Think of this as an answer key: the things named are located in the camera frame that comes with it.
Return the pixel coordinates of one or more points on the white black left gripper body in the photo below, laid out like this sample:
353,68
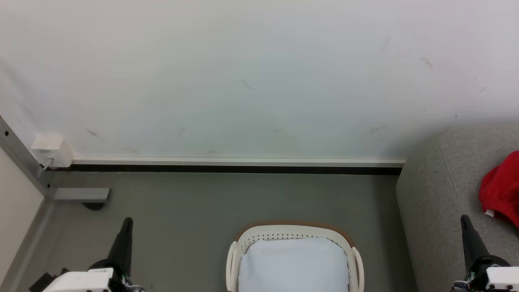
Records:
85,282

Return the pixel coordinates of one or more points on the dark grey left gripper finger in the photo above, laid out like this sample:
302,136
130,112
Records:
116,247
127,247

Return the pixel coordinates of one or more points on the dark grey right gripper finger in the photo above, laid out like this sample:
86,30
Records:
468,243
477,245

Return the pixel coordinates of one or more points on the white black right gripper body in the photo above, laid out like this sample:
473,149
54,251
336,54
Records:
498,280

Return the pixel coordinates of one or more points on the red fleece garment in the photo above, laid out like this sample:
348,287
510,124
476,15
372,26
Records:
502,186

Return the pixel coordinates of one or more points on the white laundry basket brown rim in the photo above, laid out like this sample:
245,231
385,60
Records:
284,231

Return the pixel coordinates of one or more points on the grey fabric sofa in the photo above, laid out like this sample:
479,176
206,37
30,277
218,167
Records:
438,182

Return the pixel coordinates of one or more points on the beige partition panel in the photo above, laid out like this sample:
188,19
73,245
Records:
16,211

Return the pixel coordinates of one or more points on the white baseboard strip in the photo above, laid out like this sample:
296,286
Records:
243,162

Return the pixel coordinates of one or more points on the pale blue cloth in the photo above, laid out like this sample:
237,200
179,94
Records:
292,267

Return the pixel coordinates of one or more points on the dark grey wrist camera box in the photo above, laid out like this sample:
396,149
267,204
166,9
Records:
40,283

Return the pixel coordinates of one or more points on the black frame foot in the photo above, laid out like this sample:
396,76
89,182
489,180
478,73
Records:
94,206

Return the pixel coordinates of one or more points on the grey metal frame post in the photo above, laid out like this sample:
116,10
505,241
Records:
81,194

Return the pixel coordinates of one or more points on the white wall power adapter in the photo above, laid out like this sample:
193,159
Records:
52,148

